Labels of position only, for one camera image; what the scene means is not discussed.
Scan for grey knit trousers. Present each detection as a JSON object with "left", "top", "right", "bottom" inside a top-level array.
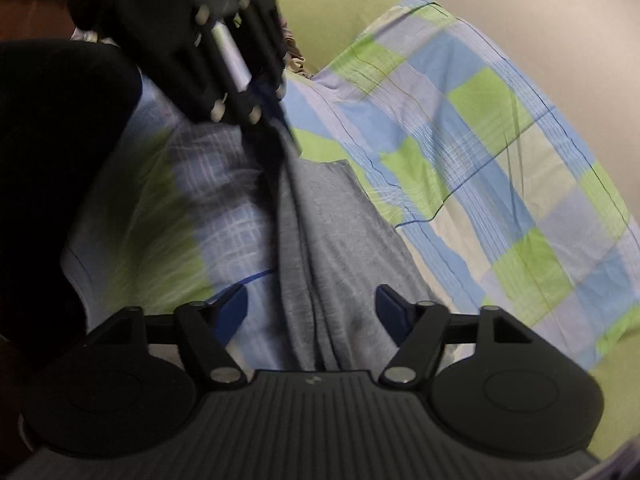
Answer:
[{"left": 275, "top": 124, "right": 437, "bottom": 375}]

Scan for black jacket left forearm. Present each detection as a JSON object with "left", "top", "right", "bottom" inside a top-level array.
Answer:
[{"left": 1, "top": 40, "right": 142, "bottom": 341}]

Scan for mauve crumpled garment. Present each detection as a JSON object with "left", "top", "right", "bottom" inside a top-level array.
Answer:
[{"left": 280, "top": 18, "right": 312, "bottom": 79}]

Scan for green sofa cover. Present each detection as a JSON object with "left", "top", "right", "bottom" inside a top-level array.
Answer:
[{"left": 278, "top": 0, "right": 639, "bottom": 457}]

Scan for plaid patchwork bedsheet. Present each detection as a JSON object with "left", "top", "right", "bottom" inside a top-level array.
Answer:
[{"left": 64, "top": 0, "right": 639, "bottom": 370}]

